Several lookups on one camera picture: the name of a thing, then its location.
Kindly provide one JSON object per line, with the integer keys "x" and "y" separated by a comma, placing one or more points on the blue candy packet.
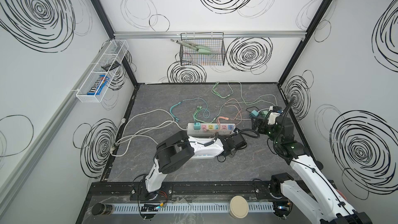
{"x": 98, "y": 86}

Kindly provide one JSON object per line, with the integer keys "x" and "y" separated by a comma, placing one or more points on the white slotted cable duct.
{"x": 181, "y": 208}

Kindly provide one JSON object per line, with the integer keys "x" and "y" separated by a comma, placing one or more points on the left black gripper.
{"x": 236, "y": 143}

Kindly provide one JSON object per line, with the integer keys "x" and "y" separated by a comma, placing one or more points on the clear wall shelf basket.
{"x": 112, "y": 50}

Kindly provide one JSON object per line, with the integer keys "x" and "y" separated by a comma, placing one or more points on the long colourful power strip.
{"x": 210, "y": 129}

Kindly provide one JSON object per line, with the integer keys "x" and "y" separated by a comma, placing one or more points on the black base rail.
{"x": 260, "y": 189}

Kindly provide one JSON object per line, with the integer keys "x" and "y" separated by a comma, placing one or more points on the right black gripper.
{"x": 261, "y": 124}

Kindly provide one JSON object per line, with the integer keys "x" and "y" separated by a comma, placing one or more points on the black wire basket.
{"x": 212, "y": 40}

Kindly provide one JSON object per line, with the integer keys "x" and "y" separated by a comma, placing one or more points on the green plug adapter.
{"x": 254, "y": 113}

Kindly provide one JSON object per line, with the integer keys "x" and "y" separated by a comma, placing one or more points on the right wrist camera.
{"x": 274, "y": 112}

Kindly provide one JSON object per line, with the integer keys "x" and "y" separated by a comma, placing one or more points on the beige round lid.
{"x": 239, "y": 207}

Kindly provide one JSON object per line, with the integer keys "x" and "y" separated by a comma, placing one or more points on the black remote control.
{"x": 111, "y": 66}

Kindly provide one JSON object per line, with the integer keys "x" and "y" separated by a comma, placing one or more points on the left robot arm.
{"x": 179, "y": 148}

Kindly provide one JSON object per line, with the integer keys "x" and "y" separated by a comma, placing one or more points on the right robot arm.
{"x": 323, "y": 204}

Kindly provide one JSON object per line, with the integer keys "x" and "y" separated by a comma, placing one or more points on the dark jar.
{"x": 102, "y": 209}

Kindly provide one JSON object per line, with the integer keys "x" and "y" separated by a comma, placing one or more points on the teal plug adapter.
{"x": 196, "y": 126}

